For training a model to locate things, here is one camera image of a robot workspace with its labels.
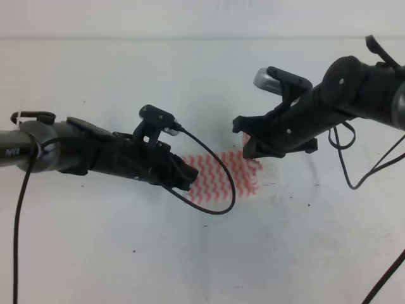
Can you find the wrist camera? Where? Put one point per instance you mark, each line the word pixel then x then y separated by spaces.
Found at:
pixel 281 83
pixel 154 122

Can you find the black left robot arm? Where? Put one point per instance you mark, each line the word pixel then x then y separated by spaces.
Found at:
pixel 74 146

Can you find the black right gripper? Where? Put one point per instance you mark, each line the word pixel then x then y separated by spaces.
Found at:
pixel 289 127

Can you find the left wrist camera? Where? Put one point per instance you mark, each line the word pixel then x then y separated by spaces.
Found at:
pixel 154 122

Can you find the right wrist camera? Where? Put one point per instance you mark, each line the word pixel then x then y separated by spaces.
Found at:
pixel 281 83

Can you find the pink white wavy towel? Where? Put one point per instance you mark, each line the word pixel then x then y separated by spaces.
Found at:
pixel 212 187

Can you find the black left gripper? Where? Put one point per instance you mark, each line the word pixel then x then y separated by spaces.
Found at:
pixel 136 160

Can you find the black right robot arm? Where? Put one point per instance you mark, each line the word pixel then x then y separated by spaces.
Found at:
pixel 349 89

